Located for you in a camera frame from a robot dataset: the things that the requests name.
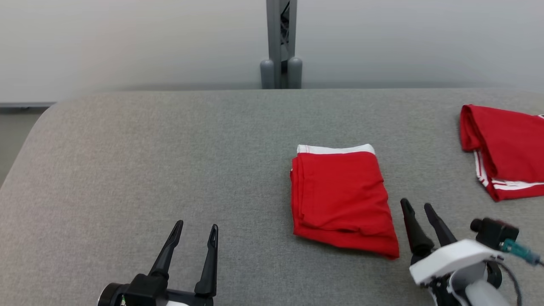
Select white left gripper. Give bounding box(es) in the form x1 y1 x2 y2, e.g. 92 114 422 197
149 220 218 306

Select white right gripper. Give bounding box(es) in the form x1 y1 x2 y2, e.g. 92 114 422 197
400 198 504 285

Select red white striped shorts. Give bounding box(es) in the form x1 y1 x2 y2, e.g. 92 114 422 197
290 144 400 260

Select teal right cable connector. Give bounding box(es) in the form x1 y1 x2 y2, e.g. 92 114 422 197
501 239 542 266

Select grey metal post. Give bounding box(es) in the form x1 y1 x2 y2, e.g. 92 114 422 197
260 0 303 89

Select red white sleeved shirt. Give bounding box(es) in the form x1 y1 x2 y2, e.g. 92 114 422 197
460 104 544 202

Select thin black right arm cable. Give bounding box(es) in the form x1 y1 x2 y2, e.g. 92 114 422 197
495 257 544 306

